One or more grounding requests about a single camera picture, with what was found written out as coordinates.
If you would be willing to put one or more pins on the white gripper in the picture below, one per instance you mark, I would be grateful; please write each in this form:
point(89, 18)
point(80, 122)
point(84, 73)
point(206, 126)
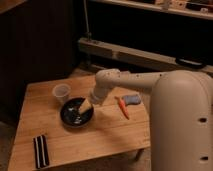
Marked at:
point(96, 96)

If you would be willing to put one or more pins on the black ceramic bowl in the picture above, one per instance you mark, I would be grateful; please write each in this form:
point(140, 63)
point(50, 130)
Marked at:
point(70, 115)

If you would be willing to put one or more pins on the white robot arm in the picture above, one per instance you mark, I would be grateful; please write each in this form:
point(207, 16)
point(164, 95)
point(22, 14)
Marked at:
point(181, 115)

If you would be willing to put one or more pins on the wooden low table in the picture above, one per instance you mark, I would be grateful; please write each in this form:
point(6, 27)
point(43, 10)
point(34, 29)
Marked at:
point(107, 143)

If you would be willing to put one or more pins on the clear plastic cup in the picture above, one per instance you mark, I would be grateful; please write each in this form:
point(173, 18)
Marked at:
point(61, 92)

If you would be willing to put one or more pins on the orange carrot toy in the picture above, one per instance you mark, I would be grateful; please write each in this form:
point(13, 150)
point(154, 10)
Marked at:
point(122, 106)

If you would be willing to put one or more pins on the blue grey sponge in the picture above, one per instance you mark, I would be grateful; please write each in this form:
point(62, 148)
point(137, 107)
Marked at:
point(132, 99)

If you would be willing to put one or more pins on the black white striped box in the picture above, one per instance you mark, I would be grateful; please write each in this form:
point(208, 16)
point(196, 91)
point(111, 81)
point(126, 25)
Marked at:
point(41, 152)

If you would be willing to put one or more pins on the vertical metal pole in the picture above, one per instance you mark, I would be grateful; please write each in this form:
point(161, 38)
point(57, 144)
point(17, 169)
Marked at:
point(88, 33)

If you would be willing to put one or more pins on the upper shelf with items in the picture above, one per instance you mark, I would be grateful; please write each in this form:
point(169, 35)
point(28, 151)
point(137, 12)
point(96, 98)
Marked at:
point(165, 7)

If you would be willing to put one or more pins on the grey metal rail beam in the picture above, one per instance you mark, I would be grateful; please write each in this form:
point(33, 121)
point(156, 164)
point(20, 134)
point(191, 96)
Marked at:
point(130, 55)

